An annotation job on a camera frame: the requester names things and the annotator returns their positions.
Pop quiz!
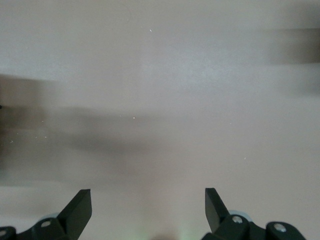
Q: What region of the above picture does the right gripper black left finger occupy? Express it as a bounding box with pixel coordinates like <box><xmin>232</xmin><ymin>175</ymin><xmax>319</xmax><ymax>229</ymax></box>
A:
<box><xmin>0</xmin><ymin>188</ymin><xmax>93</xmax><ymax>240</ymax></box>

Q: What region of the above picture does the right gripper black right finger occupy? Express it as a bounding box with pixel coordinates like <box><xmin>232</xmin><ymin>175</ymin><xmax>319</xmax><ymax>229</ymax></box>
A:
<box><xmin>201</xmin><ymin>186</ymin><xmax>307</xmax><ymax>240</ymax></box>

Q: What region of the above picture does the brown table cloth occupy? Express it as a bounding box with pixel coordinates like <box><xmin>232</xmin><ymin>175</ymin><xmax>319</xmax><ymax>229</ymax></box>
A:
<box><xmin>0</xmin><ymin>0</ymin><xmax>320</xmax><ymax>240</ymax></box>

